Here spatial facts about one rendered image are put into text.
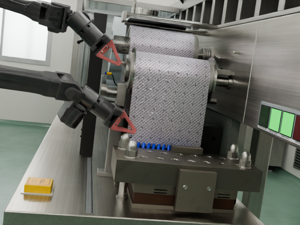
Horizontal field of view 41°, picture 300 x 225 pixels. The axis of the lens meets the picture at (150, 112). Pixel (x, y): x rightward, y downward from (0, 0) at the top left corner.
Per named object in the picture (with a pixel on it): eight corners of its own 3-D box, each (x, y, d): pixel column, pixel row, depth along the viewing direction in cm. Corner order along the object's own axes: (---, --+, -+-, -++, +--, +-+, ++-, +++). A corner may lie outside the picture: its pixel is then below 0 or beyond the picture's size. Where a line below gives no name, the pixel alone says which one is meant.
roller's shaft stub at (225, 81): (206, 86, 132) (208, 73, 131) (227, 89, 133) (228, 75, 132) (210, 87, 127) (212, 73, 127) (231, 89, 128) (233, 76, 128)
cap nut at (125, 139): (117, 146, 116) (118, 131, 116) (129, 147, 117) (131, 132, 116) (118, 149, 113) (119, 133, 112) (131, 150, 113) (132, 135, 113)
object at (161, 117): (125, 147, 122) (132, 87, 120) (198, 154, 126) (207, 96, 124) (125, 147, 122) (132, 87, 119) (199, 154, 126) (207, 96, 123)
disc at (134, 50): (126, 90, 133) (131, 46, 131) (127, 90, 133) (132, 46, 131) (130, 97, 119) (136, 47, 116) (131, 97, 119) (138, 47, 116)
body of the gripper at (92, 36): (93, 52, 118) (75, 34, 117) (94, 53, 128) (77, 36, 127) (109, 37, 118) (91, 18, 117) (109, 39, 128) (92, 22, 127)
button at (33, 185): (27, 184, 113) (28, 176, 112) (52, 186, 114) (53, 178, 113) (23, 193, 106) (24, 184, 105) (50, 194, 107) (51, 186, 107)
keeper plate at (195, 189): (173, 208, 106) (178, 168, 104) (209, 210, 107) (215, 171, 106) (175, 211, 103) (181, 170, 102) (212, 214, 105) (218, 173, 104)
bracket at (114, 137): (95, 171, 134) (105, 81, 130) (114, 172, 135) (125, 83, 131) (96, 176, 129) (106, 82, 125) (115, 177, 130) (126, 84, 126)
